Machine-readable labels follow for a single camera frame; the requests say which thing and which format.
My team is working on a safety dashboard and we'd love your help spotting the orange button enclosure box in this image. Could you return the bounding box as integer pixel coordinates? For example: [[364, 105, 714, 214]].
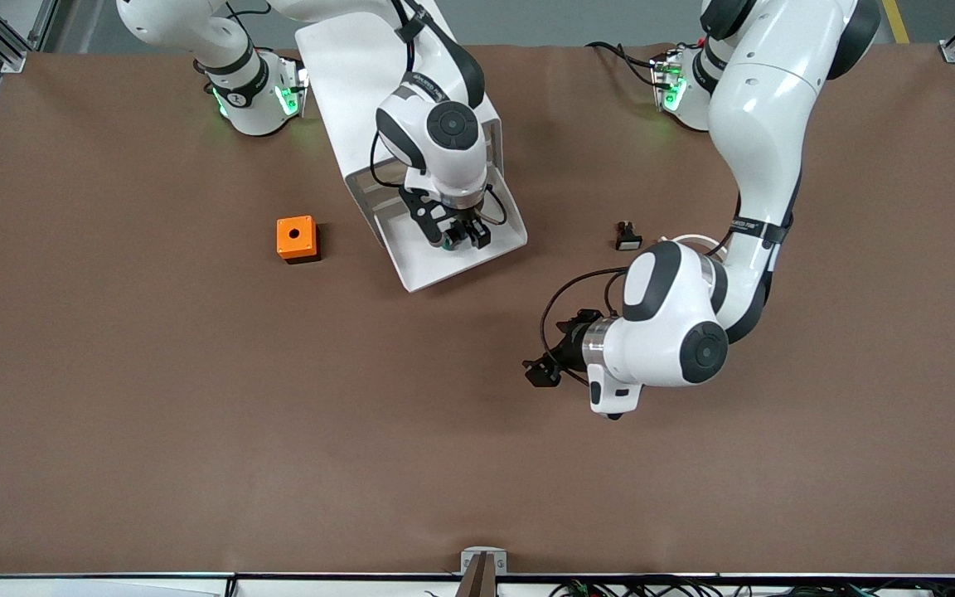
[[276, 216, 322, 265]]

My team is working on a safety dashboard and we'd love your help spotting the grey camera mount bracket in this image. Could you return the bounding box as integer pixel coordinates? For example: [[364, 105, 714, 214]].
[[460, 546, 508, 597]]

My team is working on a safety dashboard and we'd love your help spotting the black base cable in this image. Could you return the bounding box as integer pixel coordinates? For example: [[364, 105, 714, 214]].
[[585, 41, 669, 85]]

